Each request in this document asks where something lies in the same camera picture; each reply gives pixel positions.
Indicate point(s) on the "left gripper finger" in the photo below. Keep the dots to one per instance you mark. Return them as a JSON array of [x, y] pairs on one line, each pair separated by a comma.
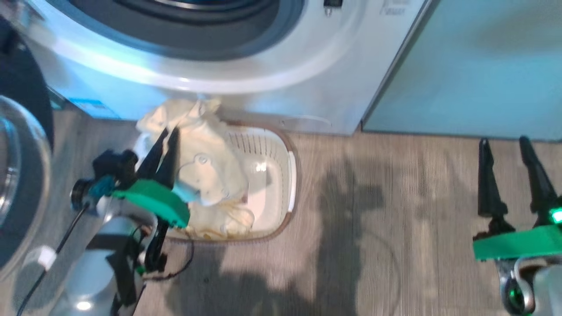
[[171, 166], [153, 160]]

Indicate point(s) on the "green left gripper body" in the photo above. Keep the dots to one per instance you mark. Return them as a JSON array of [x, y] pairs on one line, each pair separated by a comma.
[[158, 199]]

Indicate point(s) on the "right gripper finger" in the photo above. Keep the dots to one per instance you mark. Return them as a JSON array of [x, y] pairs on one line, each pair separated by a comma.
[[540, 188], [489, 193]]

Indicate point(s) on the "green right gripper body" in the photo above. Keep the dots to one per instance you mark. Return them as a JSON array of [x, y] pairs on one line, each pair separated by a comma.
[[518, 243]]

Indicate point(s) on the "pale printed garment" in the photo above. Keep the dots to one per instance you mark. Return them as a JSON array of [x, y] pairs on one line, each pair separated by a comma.
[[210, 153], [228, 219]]

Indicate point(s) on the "round black glass washer door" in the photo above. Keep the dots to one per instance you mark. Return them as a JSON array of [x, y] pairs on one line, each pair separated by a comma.
[[26, 96]]

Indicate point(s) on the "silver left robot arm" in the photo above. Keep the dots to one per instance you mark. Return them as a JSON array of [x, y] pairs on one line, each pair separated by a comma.
[[88, 272]]

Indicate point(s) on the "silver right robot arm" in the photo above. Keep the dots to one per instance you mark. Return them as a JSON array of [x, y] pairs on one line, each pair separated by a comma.
[[549, 289]]

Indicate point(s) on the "white front-load washing machine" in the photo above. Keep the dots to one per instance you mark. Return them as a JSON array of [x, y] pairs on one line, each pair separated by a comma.
[[246, 94]]

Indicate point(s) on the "cream perforated laundry basket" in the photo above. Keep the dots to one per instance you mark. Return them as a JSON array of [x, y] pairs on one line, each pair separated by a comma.
[[272, 197]]

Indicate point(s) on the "grey rubber door gasket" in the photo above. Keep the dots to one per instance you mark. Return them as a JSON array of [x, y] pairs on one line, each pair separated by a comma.
[[263, 39]]

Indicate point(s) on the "black door latch socket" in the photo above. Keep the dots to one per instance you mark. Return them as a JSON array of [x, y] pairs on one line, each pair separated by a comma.
[[332, 4]]

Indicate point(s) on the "blue energy label sticker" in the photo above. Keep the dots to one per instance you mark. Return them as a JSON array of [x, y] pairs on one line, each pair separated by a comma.
[[94, 107]]

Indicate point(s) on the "plain teal cabinet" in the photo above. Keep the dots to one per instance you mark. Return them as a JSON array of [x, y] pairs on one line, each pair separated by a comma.
[[474, 66]]

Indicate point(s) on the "round white filter cover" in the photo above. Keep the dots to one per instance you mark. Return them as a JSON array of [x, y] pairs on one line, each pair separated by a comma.
[[307, 120]]

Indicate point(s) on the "printed text notice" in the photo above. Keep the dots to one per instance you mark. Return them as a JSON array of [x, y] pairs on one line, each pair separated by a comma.
[[395, 6]]

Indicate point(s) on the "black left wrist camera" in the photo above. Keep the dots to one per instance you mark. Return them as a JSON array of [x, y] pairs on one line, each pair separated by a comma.
[[114, 166]]

